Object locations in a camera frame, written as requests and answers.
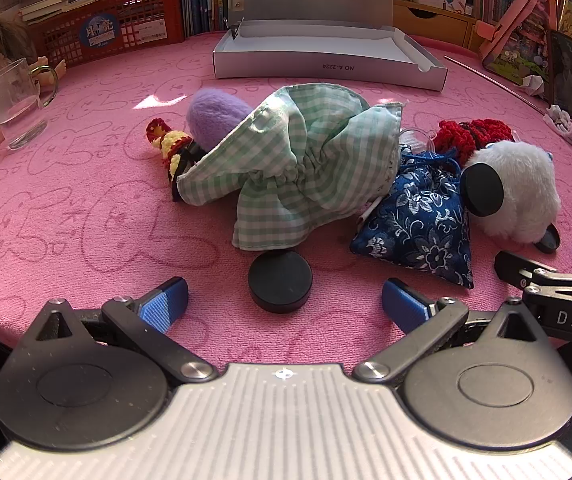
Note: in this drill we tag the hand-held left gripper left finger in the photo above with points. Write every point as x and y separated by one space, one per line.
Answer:
163 305

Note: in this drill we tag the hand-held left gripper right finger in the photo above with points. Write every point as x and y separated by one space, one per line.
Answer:
406 305

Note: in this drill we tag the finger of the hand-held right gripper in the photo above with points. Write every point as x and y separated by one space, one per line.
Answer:
513 264

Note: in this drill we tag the white plush toy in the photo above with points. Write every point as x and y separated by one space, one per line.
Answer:
526 185

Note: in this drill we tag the black round puck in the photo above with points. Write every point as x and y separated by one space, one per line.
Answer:
280 280

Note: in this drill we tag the red crochet piece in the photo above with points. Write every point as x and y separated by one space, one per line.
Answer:
466 137

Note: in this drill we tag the yellow red crochet doll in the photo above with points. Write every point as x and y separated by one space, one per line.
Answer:
168 142

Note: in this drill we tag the green checked cloth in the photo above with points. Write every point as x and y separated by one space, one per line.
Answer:
306 160

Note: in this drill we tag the purple plush toy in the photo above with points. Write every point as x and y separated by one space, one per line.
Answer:
216 115

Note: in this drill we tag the grey file box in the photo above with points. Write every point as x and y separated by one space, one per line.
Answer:
316 42

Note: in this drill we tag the blue floral pouch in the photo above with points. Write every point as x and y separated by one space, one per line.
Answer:
416 220

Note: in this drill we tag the pink printed tablecloth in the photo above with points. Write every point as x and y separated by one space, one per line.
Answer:
91 210

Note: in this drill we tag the clear plastic piece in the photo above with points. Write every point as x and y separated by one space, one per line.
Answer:
418 140

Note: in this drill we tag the folded white paper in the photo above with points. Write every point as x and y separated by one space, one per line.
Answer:
535 85

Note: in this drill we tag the metal rod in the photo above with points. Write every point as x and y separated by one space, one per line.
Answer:
496 82

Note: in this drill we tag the glass mug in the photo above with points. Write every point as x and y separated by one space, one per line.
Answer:
11 105

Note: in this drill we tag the wooden drawer organizer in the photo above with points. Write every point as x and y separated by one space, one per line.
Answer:
431 22

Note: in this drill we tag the red plastic crate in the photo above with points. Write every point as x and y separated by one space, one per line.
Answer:
131 20

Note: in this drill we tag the dark photo frame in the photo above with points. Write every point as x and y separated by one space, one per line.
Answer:
563 70

